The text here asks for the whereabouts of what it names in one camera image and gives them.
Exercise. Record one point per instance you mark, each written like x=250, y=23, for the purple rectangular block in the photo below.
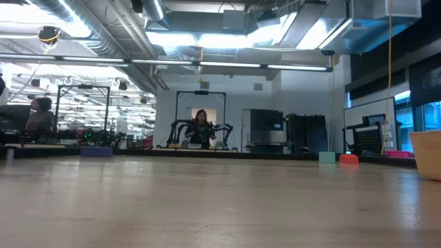
x=96, y=152

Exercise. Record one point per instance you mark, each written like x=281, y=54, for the teal cube block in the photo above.
x=326, y=157

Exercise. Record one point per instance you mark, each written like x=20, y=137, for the orange studded brick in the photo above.
x=348, y=158

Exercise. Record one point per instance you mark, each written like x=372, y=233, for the long LED light bar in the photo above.
x=165, y=62

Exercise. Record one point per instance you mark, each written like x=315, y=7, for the person at side station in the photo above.
x=41, y=118

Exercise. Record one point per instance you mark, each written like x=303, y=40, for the dark computer monitor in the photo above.
x=15, y=117

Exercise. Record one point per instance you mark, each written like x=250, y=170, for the black cabinet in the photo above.
x=306, y=132

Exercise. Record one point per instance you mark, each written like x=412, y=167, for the black rounded object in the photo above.
x=304, y=150

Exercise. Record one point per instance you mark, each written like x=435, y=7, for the whiteboard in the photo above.
x=365, y=110

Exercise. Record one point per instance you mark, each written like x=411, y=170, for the black pegboard cart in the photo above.
x=368, y=139

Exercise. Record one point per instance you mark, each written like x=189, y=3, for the pink flat bin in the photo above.
x=398, y=154

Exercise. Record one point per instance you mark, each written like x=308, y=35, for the yellow plastic bin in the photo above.
x=427, y=155

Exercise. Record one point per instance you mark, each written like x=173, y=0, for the round silver ventilation duct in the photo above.
x=103, y=34

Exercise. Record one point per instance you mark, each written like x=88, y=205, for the black gantry frame by wall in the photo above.
x=186, y=92

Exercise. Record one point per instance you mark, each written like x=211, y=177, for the rectangular silver ventilation duct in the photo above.
x=241, y=22

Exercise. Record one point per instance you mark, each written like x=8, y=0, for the black gantry frame in hall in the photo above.
x=58, y=103

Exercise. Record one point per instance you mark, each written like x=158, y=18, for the person seated facing camera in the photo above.
x=200, y=129

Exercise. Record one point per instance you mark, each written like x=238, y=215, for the small grey post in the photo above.
x=10, y=154

